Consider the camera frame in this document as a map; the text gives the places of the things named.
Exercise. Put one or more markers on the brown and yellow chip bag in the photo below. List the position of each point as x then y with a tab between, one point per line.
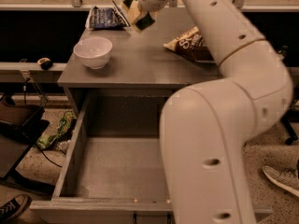
191	45

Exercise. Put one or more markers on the green and yellow sponge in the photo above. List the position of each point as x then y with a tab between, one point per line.
145	21

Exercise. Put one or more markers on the grey cabinet counter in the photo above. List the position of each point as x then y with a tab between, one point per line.
139	61

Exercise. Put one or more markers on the grey metal rail frame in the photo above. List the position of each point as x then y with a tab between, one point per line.
278	19

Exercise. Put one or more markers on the black monitor stand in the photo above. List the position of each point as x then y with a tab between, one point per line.
20	128

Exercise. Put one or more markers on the green snack bag on floor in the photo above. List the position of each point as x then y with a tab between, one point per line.
63	133

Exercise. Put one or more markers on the blue chip bag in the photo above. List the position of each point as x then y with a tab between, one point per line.
105	18

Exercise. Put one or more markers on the white grey sneaker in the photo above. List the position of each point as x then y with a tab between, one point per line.
287	179

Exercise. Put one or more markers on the black sneaker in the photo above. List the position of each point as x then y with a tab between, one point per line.
14	208

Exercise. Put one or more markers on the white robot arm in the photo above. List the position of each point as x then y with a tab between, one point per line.
204	126

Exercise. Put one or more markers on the black and yellow tape measure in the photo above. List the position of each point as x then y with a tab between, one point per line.
45	63

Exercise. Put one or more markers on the black drawer handle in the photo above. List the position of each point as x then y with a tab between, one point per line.
152	219

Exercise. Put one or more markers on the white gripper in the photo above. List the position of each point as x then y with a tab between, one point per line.
153	6

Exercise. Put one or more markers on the open grey top drawer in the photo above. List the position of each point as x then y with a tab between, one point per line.
114	166

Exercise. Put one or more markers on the white ceramic bowl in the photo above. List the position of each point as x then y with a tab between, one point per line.
94	52

